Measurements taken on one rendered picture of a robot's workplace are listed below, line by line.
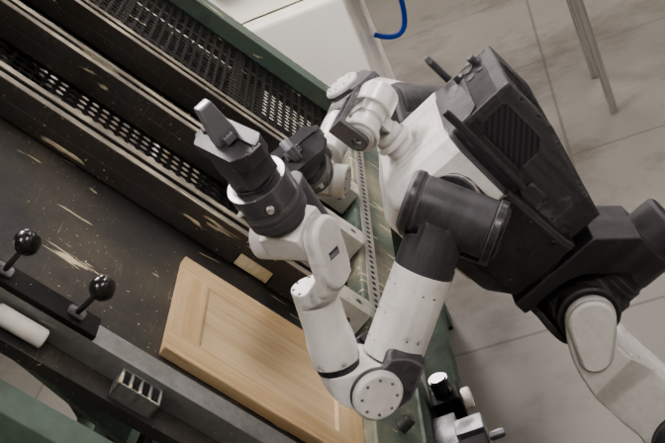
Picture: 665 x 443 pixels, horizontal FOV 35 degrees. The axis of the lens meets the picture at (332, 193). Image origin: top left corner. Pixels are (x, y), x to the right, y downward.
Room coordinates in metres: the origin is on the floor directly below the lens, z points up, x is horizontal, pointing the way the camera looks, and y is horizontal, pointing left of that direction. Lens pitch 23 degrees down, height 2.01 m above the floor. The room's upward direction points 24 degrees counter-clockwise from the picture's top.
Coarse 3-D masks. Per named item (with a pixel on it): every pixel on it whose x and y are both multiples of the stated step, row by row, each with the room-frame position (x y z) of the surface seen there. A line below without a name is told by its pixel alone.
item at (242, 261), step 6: (240, 258) 1.94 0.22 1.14; (246, 258) 1.94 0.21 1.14; (240, 264) 1.94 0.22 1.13; (246, 264) 1.94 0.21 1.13; (252, 264) 1.94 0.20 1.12; (258, 264) 1.94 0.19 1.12; (246, 270) 1.94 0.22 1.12; (252, 270) 1.94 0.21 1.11; (258, 270) 1.94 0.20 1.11; (264, 270) 1.93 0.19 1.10; (258, 276) 1.94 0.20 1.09; (264, 276) 1.94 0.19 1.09; (270, 276) 1.93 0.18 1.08; (264, 282) 1.94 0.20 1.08
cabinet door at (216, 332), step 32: (192, 288) 1.74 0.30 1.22; (224, 288) 1.80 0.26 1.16; (192, 320) 1.64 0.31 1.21; (224, 320) 1.70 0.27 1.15; (256, 320) 1.76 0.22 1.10; (160, 352) 1.53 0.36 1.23; (192, 352) 1.55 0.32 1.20; (224, 352) 1.61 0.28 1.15; (256, 352) 1.66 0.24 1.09; (288, 352) 1.72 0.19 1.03; (224, 384) 1.52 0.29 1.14; (256, 384) 1.56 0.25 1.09; (288, 384) 1.62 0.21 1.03; (320, 384) 1.67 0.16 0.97; (288, 416) 1.52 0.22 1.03; (320, 416) 1.57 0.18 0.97; (352, 416) 1.62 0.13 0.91
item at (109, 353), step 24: (0, 288) 1.42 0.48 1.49; (24, 312) 1.42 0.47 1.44; (48, 336) 1.42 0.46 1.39; (72, 336) 1.42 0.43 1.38; (96, 336) 1.43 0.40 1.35; (96, 360) 1.41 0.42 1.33; (120, 360) 1.41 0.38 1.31; (144, 360) 1.43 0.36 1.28; (168, 384) 1.41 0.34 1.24; (192, 384) 1.44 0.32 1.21; (168, 408) 1.40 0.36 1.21; (192, 408) 1.40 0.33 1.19; (216, 408) 1.41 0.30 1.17; (216, 432) 1.40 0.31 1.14; (240, 432) 1.39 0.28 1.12; (264, 432) 1.41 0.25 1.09
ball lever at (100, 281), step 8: (96, 280) 1.37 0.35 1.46; (104, 280) 1.37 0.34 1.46; (112, 280) 1.37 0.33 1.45; (88, 288) 1.37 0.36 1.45; (96, 288) 1.36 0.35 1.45; (104, 288) 1.36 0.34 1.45; (112, 288) 1.36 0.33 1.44; (96, 296) 1.36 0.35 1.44; (104, 296) 1.36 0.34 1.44; (112, 296) 1.36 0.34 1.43; (72, 304) 1.45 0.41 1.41; (88, 304) 1.40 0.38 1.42; (72, 312) 1.43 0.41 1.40; (80, 312) 1.42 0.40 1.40; (80, 320) 1.43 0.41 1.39
